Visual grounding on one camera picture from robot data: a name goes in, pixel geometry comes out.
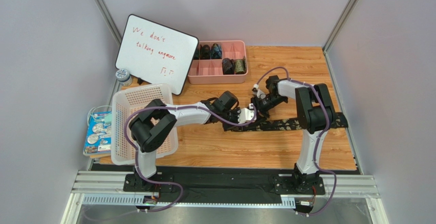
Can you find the small black clip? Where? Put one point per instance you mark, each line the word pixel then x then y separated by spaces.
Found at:
pixel 140 80

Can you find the black floral patterned tie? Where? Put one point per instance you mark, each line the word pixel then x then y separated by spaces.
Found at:
pixel 289 124

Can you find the dark blue rolled tie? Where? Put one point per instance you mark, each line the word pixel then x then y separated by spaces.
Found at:
pixel 216 51

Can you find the aluminium frame rail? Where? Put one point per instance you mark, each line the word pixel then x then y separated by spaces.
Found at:
pixel 96 197

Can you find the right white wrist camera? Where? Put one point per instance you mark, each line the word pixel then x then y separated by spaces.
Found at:
pixel 257 92

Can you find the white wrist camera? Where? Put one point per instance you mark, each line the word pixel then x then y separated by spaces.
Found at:
pixel 247 115
pixel 257 92

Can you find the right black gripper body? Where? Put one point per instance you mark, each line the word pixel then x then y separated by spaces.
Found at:
pixel 258 106

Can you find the small blue white jar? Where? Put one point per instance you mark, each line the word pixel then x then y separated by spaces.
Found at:
pixel 124 77

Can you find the black glossy rolled tie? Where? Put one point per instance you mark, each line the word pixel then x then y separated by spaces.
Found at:
pixel 228 66

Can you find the olive green rolled tie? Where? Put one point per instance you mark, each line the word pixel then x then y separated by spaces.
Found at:
pixel 239 66

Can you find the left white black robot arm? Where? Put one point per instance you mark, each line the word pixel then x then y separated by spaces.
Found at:
pixel 148 128

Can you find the black rolled tie far left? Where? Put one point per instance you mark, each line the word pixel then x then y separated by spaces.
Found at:
pixel 196 55

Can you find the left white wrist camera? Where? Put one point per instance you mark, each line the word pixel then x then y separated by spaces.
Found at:
pixel 247 115

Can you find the white whiteboard with red writing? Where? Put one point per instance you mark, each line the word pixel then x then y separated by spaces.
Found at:
pixel 156 53

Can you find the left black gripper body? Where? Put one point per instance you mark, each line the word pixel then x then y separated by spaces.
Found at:
pixel 236 116

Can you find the white plastic mesh basket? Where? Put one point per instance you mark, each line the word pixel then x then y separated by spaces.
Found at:
pixel 124 103

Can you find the pink divided organizer box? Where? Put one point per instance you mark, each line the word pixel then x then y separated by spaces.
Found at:
pixel 209 71

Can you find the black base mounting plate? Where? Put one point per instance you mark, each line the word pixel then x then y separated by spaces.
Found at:
pixel 199 185

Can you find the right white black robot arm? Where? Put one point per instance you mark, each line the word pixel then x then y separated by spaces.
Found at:
pixel 315 114

